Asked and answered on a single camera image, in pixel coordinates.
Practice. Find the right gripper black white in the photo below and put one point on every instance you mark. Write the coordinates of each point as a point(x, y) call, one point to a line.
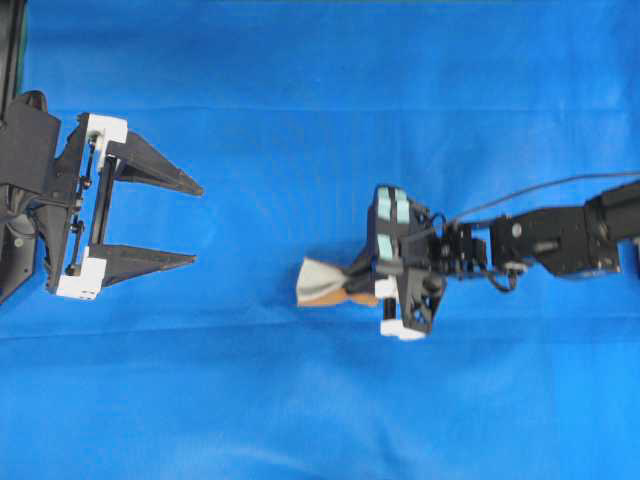
point(429, 258)

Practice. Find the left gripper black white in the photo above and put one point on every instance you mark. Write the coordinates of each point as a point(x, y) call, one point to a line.
point(137, 162)

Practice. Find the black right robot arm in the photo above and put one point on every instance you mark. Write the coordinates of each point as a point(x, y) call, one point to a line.
point(569, 242)

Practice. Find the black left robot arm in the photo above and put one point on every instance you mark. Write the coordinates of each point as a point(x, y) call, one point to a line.
point(29, 136)

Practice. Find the blue table cloth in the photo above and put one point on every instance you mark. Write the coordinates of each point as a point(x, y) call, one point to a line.
point(289, 114)

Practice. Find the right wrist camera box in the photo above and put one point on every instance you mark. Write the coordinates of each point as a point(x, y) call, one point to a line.
point(389, 220)

